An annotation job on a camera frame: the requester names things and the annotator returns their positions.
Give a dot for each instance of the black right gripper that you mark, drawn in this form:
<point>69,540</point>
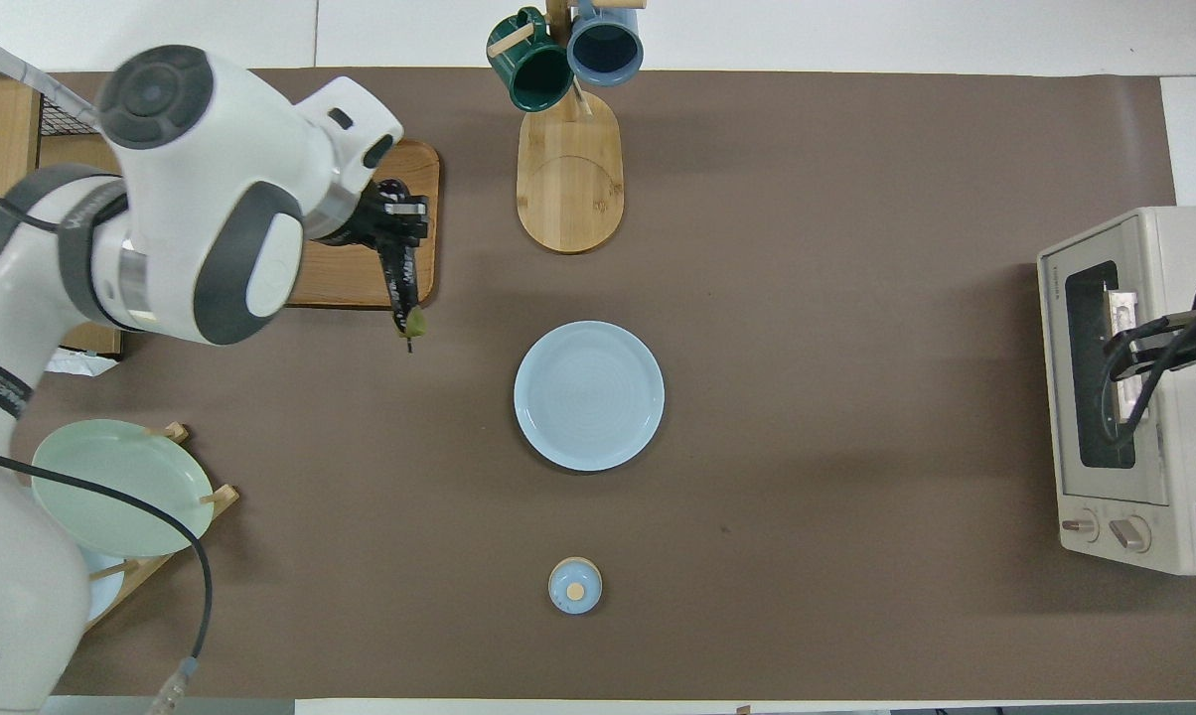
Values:
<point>1189,338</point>

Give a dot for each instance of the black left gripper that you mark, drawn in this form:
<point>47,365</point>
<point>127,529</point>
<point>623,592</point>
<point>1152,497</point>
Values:
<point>368,218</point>

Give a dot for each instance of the glass oven door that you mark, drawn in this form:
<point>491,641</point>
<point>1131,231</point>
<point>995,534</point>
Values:
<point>1085,437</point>

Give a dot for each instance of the light blue serving plate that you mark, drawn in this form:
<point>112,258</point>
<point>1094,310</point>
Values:
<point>588,397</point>

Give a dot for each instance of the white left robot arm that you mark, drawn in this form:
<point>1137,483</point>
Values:
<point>211,199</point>

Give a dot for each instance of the beige toaster oven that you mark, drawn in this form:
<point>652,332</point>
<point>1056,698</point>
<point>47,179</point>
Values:
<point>1169,238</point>

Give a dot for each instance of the silver oven knob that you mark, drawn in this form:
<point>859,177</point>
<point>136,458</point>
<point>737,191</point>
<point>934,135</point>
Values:
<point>1082,526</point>
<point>1130,534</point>

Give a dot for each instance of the wooden serving tray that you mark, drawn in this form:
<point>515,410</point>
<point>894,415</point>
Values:
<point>345,278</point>

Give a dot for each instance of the wooden mug tree stand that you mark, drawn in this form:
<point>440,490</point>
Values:
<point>568,189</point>

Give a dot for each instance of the dark green mug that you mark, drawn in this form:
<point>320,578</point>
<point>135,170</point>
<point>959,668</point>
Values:
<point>538,81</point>

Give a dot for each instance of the blue mug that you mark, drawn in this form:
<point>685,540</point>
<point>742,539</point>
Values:
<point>606,50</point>

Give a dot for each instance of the wooden plate rack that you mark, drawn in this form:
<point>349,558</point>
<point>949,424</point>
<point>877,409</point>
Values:
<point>225,497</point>

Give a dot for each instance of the brown table mat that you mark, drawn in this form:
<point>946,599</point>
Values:
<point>807,298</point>

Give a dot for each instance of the light green plate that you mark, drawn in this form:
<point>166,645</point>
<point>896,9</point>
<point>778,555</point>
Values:
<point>111,452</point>

